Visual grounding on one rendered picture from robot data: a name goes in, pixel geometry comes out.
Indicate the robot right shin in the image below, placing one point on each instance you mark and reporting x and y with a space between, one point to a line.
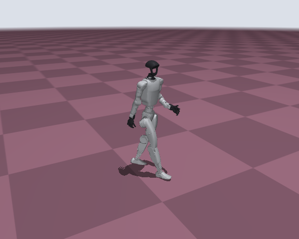
155 158

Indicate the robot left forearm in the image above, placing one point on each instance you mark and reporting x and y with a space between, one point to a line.
164 103

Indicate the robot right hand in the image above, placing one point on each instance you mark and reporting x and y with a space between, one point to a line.
131 122

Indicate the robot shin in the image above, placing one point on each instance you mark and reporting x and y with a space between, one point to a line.
155 158
141 148

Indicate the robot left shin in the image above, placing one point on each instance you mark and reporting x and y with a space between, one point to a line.
141 148

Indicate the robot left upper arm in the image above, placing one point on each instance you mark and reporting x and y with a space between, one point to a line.
161 82

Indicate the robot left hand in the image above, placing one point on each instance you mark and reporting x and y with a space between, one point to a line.
175 109

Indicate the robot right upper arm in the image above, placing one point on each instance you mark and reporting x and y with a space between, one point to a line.
141 85

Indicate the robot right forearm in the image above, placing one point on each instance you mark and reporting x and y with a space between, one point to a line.
134 109

